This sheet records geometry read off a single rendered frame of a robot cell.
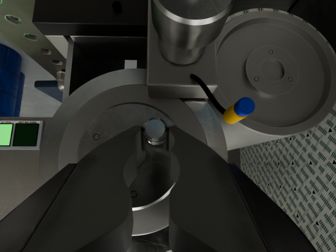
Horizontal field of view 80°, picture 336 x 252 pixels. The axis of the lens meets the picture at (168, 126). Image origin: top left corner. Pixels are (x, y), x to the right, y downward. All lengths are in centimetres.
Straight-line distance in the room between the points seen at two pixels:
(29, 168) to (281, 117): 53
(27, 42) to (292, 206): 50
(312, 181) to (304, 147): 4
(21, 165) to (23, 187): 5
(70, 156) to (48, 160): 2
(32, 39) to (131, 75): 32
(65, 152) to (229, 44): 17
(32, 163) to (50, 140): 39
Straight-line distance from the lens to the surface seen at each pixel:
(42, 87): 221
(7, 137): 61
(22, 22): 44
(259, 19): 23
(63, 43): 22
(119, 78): 18
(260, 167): 36
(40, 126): 57
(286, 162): 30
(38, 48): 50
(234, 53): 21
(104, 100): 17
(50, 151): 18
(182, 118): 16
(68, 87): 20
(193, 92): 15
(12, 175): 60
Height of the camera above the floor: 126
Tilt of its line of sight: 11 degrees down
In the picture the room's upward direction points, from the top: 180 degrees clockwise
